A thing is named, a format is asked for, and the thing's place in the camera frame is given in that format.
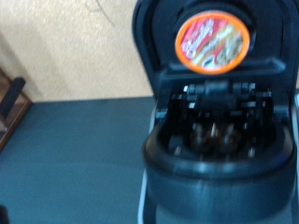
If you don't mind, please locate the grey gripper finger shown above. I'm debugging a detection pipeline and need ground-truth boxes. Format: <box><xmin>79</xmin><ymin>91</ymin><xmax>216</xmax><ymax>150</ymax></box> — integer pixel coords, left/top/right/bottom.
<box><xmin>0</xmin><ymin>203</ymin><xmax>11</xmax><ymax>224</ymax></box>

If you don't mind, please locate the black Keurig coffee machine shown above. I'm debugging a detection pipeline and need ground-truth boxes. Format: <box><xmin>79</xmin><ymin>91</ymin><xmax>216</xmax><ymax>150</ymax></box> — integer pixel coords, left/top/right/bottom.
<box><xmin>132</xmin><ymin>0</ymin><xmax>299</xmax><ymax>224</ymax></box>

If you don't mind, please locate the orange-rimmed coffee pod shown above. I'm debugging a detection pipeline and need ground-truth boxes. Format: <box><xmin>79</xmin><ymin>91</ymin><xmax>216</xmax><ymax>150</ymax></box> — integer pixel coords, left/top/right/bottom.
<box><xmin>174</xmin><ymin>9</ymin><xmax>251</xmax><ymax>76</ymax></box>

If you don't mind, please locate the brown wooden board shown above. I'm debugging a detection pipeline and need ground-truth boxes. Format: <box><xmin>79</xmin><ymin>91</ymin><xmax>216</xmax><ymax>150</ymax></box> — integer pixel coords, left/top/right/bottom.
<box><xmin>0</xmin><ymin>68</ymin><xmax>34</xmax><ymax>153</ymax></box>

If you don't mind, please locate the black bar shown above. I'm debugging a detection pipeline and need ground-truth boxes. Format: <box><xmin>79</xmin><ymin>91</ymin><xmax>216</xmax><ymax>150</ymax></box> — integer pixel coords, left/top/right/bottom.
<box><xmin>0</xmin><ymin>77</ymin><xmax>27</xmax><ymax>120</ymax></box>

